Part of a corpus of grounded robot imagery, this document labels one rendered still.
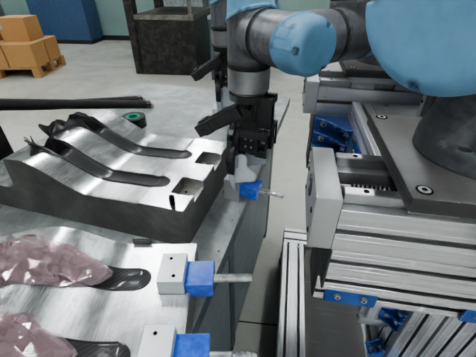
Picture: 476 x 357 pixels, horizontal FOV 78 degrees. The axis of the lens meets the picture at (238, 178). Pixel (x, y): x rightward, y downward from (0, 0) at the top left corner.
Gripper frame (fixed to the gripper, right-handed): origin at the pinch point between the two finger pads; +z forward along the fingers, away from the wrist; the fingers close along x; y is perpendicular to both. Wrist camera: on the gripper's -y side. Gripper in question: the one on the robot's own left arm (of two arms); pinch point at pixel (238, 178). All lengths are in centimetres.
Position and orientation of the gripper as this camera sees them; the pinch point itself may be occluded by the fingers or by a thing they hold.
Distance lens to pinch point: 65.3
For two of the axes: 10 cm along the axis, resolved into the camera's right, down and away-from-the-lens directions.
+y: 9.3, 2.2, -3.1
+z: 0.0, 8.2, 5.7
